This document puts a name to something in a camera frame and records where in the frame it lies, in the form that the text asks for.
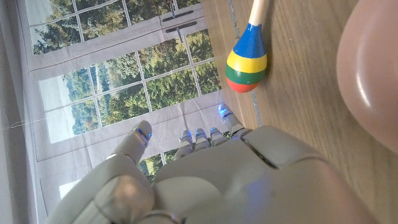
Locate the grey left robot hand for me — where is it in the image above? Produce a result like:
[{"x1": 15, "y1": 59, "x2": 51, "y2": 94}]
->
[{"x1": 45, "y1": 104, "x2": 379, "y2": 224}]

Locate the multicoloured puzzle cube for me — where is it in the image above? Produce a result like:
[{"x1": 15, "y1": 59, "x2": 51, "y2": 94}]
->
[{"x1": 225, "y1": 0, "x2": 270, "y2": 93}]

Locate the pink round plate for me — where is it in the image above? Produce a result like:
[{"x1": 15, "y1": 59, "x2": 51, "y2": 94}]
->
[{"x1": 336, "y1": 0, "x2": 398, "y2": 153}]

